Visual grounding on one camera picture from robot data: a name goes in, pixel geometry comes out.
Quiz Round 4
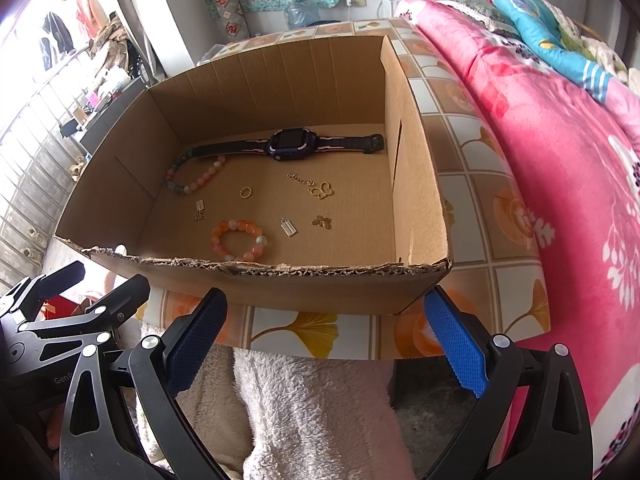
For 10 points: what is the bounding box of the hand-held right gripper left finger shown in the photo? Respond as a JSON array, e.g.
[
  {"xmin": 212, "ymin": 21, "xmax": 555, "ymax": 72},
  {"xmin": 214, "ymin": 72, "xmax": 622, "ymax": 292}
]
[{"xmin": 59, "ymin": 287, "xmax": 229, "ymax": 480}]

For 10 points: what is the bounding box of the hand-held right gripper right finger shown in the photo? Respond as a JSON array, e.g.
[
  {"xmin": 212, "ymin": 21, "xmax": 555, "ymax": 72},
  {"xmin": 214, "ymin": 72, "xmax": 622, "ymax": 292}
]
[{"xmin": 424, "ymin": 285, "xmax": 594, "ymax": 480}]

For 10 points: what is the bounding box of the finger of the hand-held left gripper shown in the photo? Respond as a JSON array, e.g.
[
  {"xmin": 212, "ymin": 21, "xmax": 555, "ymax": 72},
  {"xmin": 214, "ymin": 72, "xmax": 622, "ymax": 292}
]
[
  {"xmin": 20, "ymin": 274, "xmax": 152, "ymax": 347},
  {"xmin": 0, "ymin": 260, "xmax": 87, "ymax": 327}
]

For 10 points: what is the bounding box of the orange pink bead bracelet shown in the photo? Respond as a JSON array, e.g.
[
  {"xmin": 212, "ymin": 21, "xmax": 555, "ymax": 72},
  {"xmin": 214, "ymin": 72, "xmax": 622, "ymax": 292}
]
[{"xmin": 210, "ymin": 218, "xmax": 271, "ymax": 262}]

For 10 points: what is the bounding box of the brown cardboard box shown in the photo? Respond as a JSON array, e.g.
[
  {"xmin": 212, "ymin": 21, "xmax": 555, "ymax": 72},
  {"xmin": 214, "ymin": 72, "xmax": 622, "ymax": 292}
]
[{"xmin": 54, "ymin": 34, "xmax": 453, "ymax": 317}]

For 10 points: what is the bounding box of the pink green bead bracelet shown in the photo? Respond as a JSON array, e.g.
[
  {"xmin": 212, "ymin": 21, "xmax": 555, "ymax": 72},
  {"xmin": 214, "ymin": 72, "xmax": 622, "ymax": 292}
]
[{"xmin": 165, "ymin": 149, "xmax": 227, "ymax": 196}]

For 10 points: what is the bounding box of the black purple smartwatch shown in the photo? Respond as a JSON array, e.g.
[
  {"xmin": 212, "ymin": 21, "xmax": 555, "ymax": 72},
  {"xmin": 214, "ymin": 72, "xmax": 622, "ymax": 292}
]
[{"xmin": 190, "ymin": 129, "xmax": 386, "ymax": 162}]

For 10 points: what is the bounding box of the red box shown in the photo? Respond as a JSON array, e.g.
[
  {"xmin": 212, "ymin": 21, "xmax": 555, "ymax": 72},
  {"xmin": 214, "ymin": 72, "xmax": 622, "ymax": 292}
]
[{"xmin": 42, "ymin": 297, "xmax": 91, "ymax": 321}]

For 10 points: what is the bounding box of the grey metal railing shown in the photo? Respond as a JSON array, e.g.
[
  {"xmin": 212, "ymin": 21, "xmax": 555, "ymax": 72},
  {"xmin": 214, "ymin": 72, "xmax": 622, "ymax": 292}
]
[{"xmin": 0, "ymin": 80, "xmax": 96, "ymax": 261}]

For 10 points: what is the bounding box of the ginkgo print tablecloth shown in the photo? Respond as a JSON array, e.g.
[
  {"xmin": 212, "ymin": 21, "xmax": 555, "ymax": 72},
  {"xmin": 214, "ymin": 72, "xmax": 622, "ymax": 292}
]
[{"xmin": 135, "ymin": 17, "xmax": 551, "ymax": 361}]

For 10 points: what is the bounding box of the pink floral blanket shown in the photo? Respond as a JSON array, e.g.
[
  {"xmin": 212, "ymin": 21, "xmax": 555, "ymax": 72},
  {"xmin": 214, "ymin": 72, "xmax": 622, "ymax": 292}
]
[{"xmin": 395, "ymin": 0, "xmax": 640, "ymax": 478}]

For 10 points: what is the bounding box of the pile of clothes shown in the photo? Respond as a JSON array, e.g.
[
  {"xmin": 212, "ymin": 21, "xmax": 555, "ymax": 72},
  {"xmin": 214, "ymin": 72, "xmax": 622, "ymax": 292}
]
[{"xmin": 87, "ymin": 12, "xmax": 151, "ymax": 96}]

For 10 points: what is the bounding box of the hanging dark jacket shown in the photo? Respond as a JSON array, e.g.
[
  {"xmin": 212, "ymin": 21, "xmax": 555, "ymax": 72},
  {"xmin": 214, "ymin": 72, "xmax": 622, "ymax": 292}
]
[{"xmin": 40, "ymin": 10, "xmax": 76, "ymax": 71}]

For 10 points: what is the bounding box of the hanging pink garment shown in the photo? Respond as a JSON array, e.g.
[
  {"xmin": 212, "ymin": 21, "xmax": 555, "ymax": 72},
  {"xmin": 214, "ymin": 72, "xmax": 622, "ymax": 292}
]
[{"xmin": 72, "ymin": 0, "xmax": 101, "ymax": 26}]

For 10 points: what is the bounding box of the white floral pillow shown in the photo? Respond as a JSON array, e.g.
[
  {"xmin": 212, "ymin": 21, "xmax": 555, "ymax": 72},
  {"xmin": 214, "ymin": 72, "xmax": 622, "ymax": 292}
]
[{"xmin": 547, "ymin": 0, "xmax": 631, "ymax": 83}]

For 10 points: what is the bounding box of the grey red patterned bolster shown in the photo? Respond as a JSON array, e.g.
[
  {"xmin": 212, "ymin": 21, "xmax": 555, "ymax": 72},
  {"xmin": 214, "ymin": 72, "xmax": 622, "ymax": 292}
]
[{"xmin": 209, "ymin": 0, "xmax": 251, "ymax": 43}]

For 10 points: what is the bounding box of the grey lace blanket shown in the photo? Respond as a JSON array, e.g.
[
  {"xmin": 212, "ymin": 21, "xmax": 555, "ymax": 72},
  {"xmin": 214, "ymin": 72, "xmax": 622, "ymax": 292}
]
[{"xmin": 440, "ymin": 0, "xmax": 521, "ymax": 38}]

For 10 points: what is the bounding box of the empty clear water jug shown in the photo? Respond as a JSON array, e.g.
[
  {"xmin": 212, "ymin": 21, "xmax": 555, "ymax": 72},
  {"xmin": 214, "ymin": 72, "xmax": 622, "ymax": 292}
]
[{"xmin": 285, "ymin": 0, "xmax": 321, "ymax": 31}]

